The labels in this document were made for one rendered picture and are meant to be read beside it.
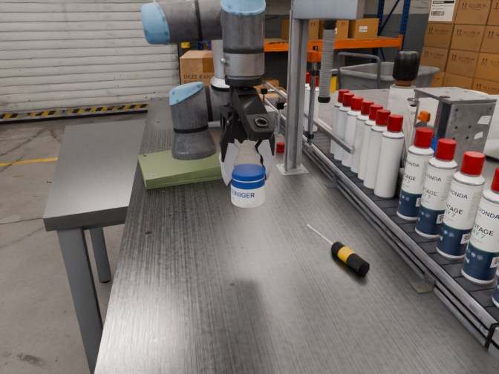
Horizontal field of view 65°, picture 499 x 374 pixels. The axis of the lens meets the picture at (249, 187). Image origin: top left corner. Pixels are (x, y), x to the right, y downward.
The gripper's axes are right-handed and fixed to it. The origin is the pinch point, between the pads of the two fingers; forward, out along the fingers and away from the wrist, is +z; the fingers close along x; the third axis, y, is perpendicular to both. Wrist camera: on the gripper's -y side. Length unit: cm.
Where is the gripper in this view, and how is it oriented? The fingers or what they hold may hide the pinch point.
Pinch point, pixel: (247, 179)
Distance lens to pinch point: 80.0
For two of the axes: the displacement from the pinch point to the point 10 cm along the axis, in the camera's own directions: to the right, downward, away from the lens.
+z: 0.0, 9.1, 4.2
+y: -3.3, -3.9, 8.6
